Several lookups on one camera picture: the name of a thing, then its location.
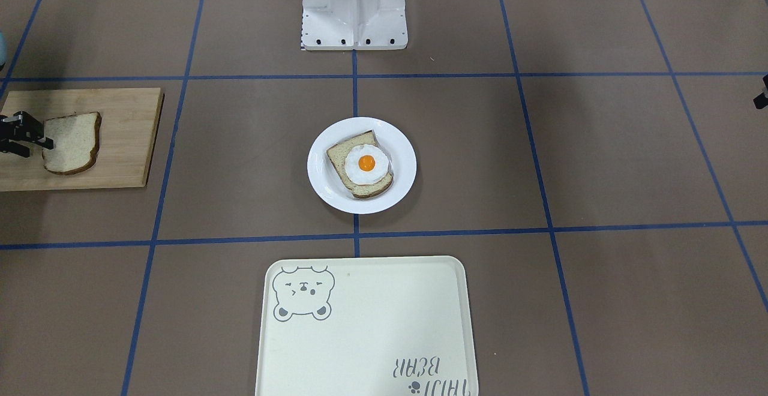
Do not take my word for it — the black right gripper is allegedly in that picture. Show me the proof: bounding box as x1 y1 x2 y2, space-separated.
1 112 55 158

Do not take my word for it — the bread slice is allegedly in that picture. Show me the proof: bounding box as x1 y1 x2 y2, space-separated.
42 112 102 176
326 130 394 199

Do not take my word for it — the white round plate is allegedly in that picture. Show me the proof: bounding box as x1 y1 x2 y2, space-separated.
307 117 418 214

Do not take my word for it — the bread slice under egg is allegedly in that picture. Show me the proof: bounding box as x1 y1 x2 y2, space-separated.
326 130 394 199

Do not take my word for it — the wooden cutting board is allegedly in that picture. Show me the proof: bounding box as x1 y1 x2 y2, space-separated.
1 88 164 193

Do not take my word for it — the fried egg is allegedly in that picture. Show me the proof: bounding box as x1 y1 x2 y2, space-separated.
343 144 389 185

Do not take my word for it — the cream bear serving tray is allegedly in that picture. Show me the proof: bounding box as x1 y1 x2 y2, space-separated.
254 256 479 395

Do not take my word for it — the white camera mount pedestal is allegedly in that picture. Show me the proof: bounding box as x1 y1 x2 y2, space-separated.
300 0 409 51

